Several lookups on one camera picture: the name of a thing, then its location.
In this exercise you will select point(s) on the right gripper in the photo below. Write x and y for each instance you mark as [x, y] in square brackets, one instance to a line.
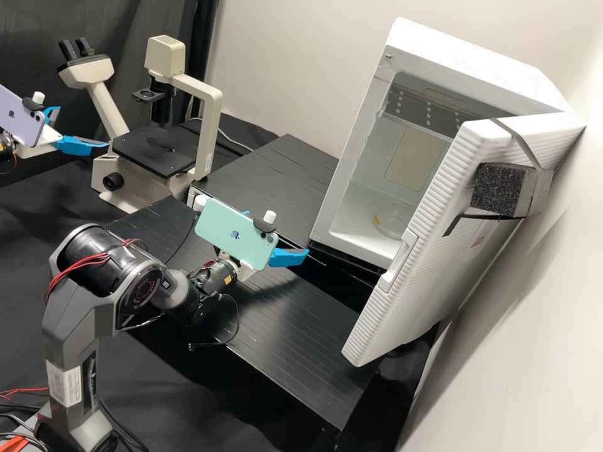
[245, 273]

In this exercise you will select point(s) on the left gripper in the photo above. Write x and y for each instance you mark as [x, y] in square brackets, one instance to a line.
[49, 136]

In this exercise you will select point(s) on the incubator door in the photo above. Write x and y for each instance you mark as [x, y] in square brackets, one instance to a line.
[424, 282]

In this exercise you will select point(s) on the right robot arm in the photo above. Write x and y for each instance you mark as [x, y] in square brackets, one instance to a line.
[80, 301]

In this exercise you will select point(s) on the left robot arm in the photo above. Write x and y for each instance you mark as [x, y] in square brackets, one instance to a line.
[5, 146]

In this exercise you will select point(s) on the white incubator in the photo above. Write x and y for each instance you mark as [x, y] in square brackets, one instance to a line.
[447, 56]

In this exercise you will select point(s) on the black platform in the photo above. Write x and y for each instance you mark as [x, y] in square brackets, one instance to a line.
[292, 329]

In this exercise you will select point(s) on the cream microscope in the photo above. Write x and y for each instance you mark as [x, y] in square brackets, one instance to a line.
[141, 174]

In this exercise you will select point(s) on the petri dish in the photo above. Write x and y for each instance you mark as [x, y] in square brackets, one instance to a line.
[393, 226]

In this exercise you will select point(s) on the left wrist camera phone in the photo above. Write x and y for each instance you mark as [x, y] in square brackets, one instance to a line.
[19, 117]

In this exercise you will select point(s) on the wrist camera phone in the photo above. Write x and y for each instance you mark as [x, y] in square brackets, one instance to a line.
[231, 233]
[19, 117]

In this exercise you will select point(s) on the right wrist camera phone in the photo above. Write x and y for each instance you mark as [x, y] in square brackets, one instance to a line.
[231, 233]

